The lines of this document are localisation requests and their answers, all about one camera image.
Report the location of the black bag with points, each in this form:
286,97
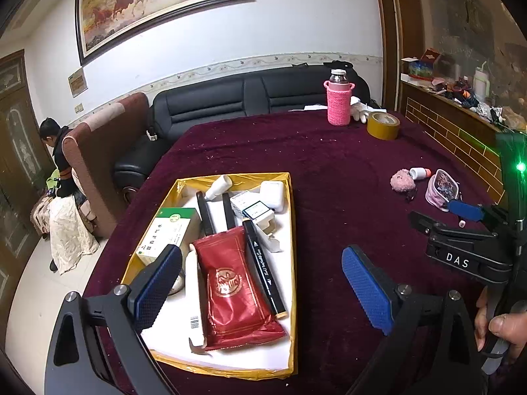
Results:
361,84

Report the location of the blue white small box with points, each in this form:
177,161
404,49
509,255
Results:
255,210

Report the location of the black marker blue end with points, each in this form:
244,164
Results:
229,212

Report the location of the white plastic jug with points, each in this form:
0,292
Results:
481,82

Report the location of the black marker red end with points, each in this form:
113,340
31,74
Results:
204,214

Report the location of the brown armchair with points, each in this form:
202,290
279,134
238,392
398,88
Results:
99,164

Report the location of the white toothpaste tube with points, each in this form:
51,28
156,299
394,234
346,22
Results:
192,292

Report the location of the maroon tablecloth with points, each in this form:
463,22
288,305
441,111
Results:
329,197

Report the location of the cream blanket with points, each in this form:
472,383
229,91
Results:
70,234

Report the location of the black marker white print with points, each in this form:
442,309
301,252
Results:
263,267

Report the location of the white plastic bottle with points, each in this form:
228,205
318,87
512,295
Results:
218,188

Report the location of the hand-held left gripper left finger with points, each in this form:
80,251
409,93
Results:
158,292

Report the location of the yellow tape roll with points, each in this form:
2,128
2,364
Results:
383,129

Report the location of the red foil packet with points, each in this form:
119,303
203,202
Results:
234,288

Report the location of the black leather sofa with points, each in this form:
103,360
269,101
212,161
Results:
206,103

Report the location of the silver round tin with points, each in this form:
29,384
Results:
180,284

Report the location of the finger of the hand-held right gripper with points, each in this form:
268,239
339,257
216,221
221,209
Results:
436,226
465,210

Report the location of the pink patterned coin purse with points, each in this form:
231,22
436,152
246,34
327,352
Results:
440,187

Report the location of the small white orange-capped bottle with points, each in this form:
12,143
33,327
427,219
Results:
418,172

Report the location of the wooden door frame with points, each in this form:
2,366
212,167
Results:
391,28

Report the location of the pile of cabinet clutter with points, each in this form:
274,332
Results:
465,94

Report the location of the pink knit-sleeved bottle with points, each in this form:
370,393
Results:
338,103

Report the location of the carved wooden door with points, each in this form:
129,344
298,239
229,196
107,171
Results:
16,152

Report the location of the framed horse painting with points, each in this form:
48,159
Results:
156,0

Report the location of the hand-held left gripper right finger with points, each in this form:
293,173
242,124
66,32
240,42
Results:
368,292

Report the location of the yellow-edged white tray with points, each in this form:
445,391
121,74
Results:
243,358

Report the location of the white earbuds case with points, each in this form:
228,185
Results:
272,195

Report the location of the pink plush ball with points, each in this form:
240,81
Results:
402,181

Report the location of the red gift box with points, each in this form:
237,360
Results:
430,57

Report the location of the white paper sheet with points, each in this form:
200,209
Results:
313,107

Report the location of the green white medicine box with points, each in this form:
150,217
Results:
169,230

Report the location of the wooden brick-pattern cabinet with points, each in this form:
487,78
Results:
444,131

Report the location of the person's right hand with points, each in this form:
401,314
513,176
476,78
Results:
504,325

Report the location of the white gloves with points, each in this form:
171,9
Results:
359,107

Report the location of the small wall calendar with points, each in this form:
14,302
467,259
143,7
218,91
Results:
77,82

